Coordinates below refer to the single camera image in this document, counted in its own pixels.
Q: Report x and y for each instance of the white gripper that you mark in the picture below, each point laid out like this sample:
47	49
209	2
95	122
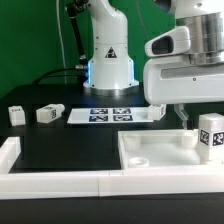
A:
170	78

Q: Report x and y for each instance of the white square tabletop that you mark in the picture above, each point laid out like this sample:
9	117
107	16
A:
161	148

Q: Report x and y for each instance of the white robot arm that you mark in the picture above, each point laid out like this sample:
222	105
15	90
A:
110	71

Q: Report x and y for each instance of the white AprilTag sheet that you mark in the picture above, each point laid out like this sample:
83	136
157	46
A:
108	115

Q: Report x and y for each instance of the white U-shaped fence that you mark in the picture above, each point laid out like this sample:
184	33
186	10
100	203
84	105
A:
167	180

